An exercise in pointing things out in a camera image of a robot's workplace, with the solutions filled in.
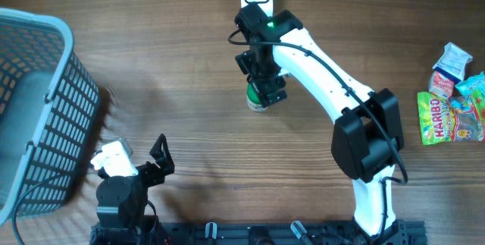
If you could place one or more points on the green lid plastic jar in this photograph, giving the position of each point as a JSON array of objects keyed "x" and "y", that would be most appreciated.
[{"x": 252, "y": 99}]

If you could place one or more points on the haribo gummy bag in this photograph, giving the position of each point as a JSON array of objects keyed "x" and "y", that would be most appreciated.
[{"x": 456, "y": 119}]

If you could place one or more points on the teal snack packet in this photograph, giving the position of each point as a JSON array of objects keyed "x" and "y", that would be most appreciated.
[{"x": 467, "y": 87}]

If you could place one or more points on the red small snack pack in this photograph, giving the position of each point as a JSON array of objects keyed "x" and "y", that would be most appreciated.
[{"x": 440, "y": 85}]

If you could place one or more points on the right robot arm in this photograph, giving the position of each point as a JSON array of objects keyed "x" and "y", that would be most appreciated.
[{"x": 367, "y": 130}]

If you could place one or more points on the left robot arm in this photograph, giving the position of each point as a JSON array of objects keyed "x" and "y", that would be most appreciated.
[{"x": 123, "y": 194}]

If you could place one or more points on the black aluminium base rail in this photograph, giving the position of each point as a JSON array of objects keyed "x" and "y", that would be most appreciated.
[{"x": 327, "y": 233}]

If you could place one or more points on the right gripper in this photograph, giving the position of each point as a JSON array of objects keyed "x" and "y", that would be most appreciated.
[{"x": 264, "y": 86}]

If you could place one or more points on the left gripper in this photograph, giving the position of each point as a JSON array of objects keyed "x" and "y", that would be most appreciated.
[{"x": 160, "y": 154}]

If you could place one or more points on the white tissue pack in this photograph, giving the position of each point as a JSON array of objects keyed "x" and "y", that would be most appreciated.
[{"x": 453, "y": 62}]

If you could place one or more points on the grey plastic mesh basket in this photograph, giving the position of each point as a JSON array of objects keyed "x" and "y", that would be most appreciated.
[{"x": 48, "y": 105}]

